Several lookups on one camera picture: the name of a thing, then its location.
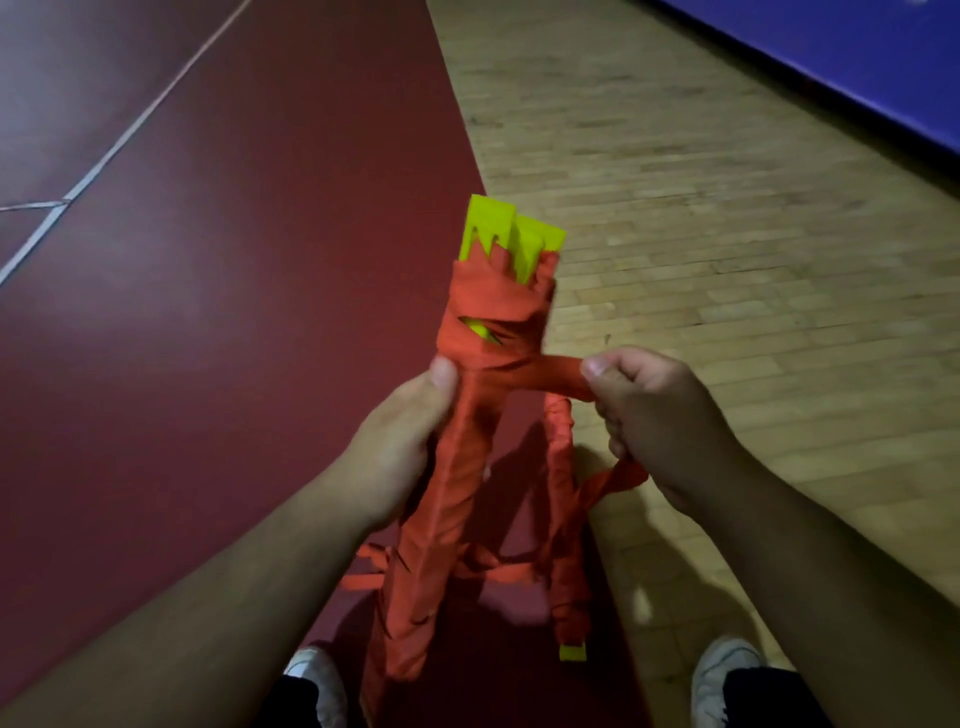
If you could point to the person's left hand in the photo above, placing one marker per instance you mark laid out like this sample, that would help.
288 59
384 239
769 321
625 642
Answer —
394 450

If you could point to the person's right hand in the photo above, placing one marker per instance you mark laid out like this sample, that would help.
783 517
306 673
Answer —
667 427

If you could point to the person's right forearm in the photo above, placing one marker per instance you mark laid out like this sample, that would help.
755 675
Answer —
847 600

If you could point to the person's left forearm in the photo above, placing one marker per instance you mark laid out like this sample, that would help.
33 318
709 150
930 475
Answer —
172 622

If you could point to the white left shoe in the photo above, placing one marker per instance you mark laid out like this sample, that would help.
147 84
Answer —
322 682

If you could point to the white shoe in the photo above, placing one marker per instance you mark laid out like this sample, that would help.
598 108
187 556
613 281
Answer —
322 682
716 675

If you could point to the white right shoe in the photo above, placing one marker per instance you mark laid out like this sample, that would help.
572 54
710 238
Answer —
716 675

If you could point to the black left trouser leg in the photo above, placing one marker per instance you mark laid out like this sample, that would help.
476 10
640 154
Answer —
289 705

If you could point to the black trouser leg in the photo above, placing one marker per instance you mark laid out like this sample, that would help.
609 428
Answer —
289 705
776 701

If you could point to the black right trouser leg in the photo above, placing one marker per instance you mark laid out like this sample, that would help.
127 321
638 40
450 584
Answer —
776 701

